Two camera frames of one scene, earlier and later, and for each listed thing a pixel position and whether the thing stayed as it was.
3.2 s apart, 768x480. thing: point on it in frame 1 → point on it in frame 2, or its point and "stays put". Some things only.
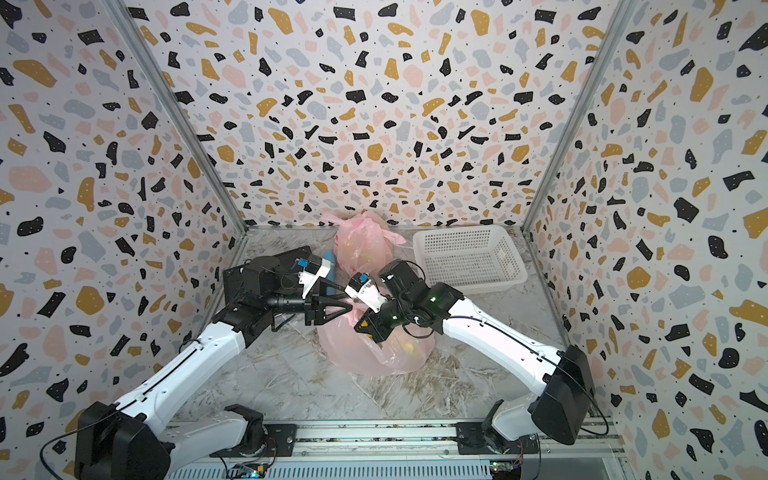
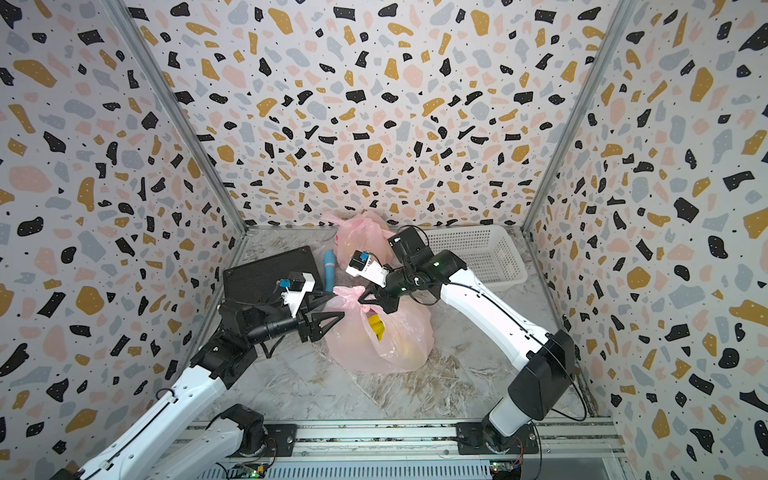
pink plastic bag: x=351 y=347 stays put
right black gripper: x=373 y=328 → x=378 y=296
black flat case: x=264 y=277 stays put
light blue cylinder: x=329 y=256 stays put
